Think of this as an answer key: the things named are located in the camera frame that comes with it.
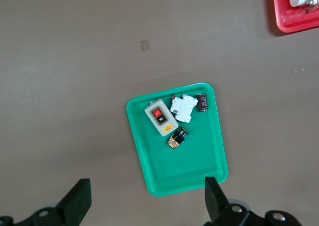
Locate white circuit breaker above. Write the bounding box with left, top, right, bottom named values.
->
left=169, top=93, right=199, bottom=124

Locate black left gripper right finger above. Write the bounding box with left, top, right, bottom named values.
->
left=204, top=176, right=265, bottom=226

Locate green plastic tray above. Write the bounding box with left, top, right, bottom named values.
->
left=126, top=82, right=229, bottom=197

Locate black yellow push button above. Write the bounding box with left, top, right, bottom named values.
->
left=166, top=126, right=189, bottom=150

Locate black cylindrical capacitor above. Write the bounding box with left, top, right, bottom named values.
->
left=195, top=93, right=209, bottom=112

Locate grey on-off switch box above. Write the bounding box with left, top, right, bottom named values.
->
left=144, top=98, right=179, bottom=137

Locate red tray holding fittings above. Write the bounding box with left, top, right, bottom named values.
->
left=271, top=0, right=319, bottom=33

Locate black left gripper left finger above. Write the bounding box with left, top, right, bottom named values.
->
left=14, top=178, right=92, bottom=226

